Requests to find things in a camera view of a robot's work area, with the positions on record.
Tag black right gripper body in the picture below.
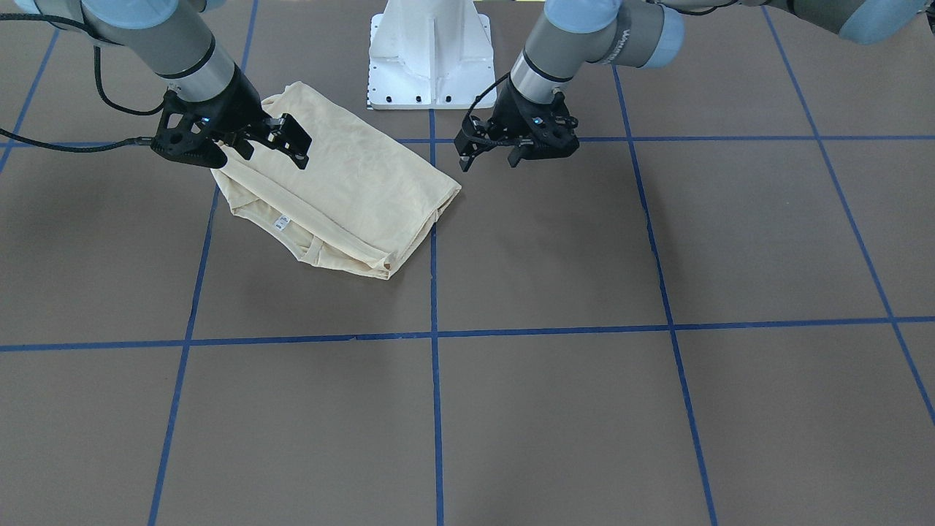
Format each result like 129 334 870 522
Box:
164 66 267 146

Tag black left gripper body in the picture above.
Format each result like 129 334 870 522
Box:
489 80 570 150

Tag beige long sleeve shirt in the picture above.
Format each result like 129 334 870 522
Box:
213 81 462 280

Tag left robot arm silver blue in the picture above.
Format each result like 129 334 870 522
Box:
454 1 731 171

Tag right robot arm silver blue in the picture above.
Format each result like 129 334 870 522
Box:
2 1 313 169

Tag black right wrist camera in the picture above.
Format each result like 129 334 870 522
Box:
150 109 227 169

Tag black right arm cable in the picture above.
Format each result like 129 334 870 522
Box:
0 11 169 154

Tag white central pedestal column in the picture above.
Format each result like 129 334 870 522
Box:
367 1 495 110

